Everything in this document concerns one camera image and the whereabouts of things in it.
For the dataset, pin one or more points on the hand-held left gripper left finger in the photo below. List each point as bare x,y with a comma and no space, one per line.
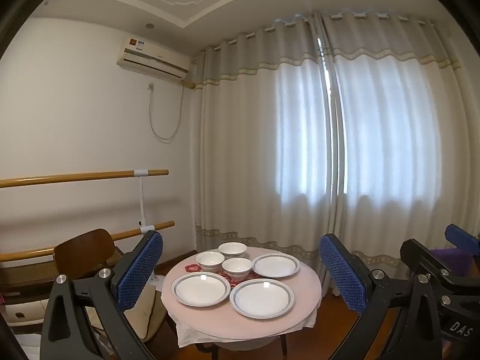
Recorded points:
140,270

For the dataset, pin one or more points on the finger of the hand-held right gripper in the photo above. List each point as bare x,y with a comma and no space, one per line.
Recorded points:
418,252
462,237

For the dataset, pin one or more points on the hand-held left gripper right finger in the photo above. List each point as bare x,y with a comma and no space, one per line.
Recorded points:
343,273

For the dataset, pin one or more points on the white plate with blue rim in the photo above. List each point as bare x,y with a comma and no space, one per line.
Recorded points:
262,298
276,265
200,288

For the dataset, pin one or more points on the white bowl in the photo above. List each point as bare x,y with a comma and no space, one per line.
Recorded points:
237,267
232,249
210,260

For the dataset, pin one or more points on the purple cloth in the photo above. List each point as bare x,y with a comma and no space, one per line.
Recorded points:
463,260

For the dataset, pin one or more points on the round pink table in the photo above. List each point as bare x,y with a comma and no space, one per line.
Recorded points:
307,292

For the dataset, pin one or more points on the beige seat cushion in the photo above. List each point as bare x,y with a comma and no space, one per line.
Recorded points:
144,318

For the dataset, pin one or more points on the short wooden barre rod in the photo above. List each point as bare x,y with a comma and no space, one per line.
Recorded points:
165,226

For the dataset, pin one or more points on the red patterned mat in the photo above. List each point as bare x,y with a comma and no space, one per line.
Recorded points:
193,268

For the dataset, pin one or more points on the brown wooden chair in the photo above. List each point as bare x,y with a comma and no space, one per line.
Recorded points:
82,247

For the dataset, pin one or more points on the white barre stand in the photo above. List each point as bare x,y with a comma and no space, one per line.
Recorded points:
142,202

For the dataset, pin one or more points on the white tablecloth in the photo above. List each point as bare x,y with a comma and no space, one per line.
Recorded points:
187,335

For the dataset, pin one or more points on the long wooden barre rod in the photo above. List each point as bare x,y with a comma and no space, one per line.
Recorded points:
75,178

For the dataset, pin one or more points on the white storage box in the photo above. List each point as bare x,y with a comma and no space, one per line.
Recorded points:
33,309

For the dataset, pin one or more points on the brown wooden cabinet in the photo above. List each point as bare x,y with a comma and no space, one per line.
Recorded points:
26,277

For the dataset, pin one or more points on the white curtain with lace trim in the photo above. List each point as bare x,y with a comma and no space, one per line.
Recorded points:
243,157
393,138

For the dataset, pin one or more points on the white bedding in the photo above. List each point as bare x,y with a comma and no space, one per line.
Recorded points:
28,347

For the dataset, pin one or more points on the beige air conditioner pipe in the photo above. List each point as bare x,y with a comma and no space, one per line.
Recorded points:
195,84

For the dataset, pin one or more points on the white air conditioner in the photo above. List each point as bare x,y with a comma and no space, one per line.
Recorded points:
150,58

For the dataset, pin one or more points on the white wall socket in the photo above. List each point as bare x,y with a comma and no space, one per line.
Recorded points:
151,86

